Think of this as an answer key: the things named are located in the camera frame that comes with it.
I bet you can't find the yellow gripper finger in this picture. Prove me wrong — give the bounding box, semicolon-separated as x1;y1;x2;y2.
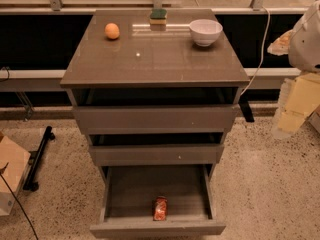
271;79;304;139
285;73;320;118

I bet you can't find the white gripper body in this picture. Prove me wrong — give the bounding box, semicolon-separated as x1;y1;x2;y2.
267;30;292;56

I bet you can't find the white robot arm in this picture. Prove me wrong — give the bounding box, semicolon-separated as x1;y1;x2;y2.
267;0;320;139

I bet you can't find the grey top drawer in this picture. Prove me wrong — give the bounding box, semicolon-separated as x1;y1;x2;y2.
73;106;236;134

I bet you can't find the grey drawer cabinet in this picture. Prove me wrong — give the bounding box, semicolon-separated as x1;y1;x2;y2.
59;7;251;182

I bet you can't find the grey open bottom drawer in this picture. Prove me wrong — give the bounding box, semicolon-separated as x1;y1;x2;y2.
90;165;225;238

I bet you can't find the grey middle drawer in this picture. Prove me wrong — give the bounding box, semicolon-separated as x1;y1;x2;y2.
89;144;224;166

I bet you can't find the white bowl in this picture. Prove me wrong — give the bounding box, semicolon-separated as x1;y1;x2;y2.
189;19;223;47

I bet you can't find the green yellow sponge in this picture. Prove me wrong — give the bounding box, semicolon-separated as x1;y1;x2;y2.
149;8;167;25

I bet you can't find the orange fruit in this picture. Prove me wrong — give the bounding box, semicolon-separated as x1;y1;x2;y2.
104;23;120;40

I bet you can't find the black metal bar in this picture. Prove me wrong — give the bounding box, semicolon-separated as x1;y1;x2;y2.
23;126;55;192

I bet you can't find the cardboard box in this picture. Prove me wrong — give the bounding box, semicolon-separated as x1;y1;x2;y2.
0;133;30;216

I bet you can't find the white cable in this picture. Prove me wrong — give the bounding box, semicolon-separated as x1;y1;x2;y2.
239;6;272;97

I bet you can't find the black bracket leg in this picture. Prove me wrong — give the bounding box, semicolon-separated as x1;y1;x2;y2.
239;94;254;123

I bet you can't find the black cable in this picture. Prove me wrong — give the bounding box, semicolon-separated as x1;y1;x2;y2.
0;162;40;240

